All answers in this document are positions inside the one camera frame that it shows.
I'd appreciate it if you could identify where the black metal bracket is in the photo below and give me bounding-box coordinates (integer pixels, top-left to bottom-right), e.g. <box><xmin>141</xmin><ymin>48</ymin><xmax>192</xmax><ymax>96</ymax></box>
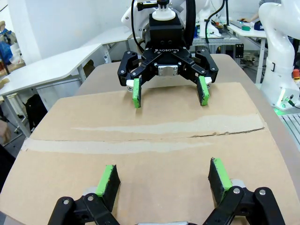
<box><xmin>234</xmin><ymin>43</ymin><xmax>244</xmax><ymax>59</ymax></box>

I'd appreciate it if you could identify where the black corrugated cable hose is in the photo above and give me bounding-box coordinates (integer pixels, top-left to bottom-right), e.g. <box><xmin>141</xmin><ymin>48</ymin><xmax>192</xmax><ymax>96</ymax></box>
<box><xmin>185</xmin><ymin>0</ymin><xmax>197</xmax><ymax>51</ymax></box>

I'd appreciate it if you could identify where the green and black cable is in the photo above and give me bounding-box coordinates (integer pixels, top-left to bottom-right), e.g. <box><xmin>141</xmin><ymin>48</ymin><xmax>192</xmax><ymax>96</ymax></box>
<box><xmin>204</xmin><ymin>0</ymin><xmax>229</xmax><ymax>44</ymax></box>

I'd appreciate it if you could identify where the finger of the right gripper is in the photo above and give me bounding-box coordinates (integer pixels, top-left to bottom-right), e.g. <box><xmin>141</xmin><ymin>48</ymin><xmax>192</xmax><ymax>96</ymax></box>
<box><xmin>180</xmin><ymin>50</ymin><xmax>219</xmax><ymax>106</ymax></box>
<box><xmin>117</xmin><ymin>50</ymin><xmax>156</xmax><ymax>109</ymax></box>

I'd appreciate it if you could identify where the person's right hand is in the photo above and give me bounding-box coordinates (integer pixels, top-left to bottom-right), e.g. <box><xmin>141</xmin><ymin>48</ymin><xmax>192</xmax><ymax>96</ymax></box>
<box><xmin>0</xmin><ymin>120</ymin><xmax>12</xmax><ymax>145</ymax></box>

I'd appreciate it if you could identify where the white angled desk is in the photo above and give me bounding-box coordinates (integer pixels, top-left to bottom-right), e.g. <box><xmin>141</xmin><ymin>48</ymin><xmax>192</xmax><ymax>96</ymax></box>
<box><xmin>0</xmin><ymin>43</ymin><xmax>111</xmax><ymax>139</ymax></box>

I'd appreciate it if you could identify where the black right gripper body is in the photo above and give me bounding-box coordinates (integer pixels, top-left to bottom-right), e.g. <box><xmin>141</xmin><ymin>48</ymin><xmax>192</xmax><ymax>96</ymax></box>
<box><xmin>141</xmin><ymin>18</ymin><xmax>193</xmax><ymax>77</ymax></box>

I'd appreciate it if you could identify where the brown cardboard box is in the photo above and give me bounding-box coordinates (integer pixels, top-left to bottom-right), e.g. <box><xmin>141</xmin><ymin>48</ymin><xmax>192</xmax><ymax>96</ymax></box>
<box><xmin>0</xmin><ymin>82</ymin><xmax>300</xmax><ymax>225</ymax></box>

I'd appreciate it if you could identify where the black bag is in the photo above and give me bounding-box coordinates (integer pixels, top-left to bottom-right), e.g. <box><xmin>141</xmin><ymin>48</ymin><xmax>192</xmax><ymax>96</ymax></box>
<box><xmin>24</xmin><ymin>93</ymin><xmax>49</xmax><ymax>133</ymax></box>

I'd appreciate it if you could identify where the white desk with tools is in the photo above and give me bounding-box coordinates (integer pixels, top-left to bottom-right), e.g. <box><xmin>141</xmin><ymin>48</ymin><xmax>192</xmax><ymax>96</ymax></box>
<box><xmin>226</xmin><ymin>18</ymin><xmax>269</xmax><ymax>83</ymax></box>

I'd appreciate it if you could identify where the aluminium profile frame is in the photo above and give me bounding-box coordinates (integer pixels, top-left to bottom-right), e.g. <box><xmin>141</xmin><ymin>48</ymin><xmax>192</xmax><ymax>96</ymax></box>
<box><xmin>273</xmin><ymin>109</ymin><xmax>300</xmax><ymax>146</ymax></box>

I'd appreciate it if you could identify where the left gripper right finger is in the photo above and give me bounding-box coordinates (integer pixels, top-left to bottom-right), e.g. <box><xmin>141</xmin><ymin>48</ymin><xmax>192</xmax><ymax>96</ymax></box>
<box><xmin>203</xmin><ymin>157</ymin><xmax>286</xmax><ymax>225</ymax></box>

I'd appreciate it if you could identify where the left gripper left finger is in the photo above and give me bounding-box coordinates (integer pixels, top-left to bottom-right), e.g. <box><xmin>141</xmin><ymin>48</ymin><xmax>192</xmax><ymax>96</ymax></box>
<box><xmin>48</xmin><ymin>164</ymin><xmax>121</xmax><ymax>225</ymax></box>

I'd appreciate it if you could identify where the thin black cable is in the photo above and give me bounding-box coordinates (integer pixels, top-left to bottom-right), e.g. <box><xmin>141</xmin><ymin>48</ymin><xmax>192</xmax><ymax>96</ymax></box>
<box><xmin>130</xmin><ymin>0</ymin><xmax>146</xmax><ymax>53</ymax></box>

